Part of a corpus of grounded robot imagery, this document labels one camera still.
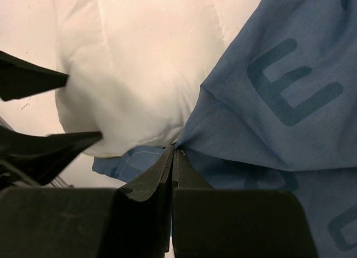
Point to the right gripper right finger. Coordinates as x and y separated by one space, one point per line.
208 222

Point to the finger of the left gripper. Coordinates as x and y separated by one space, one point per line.
37 160
21 79

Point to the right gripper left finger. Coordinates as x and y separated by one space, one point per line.
131 221

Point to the white pillow yellow edge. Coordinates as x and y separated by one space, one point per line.
135 66

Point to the blue cartoon print pillowcase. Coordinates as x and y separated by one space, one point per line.
278 112

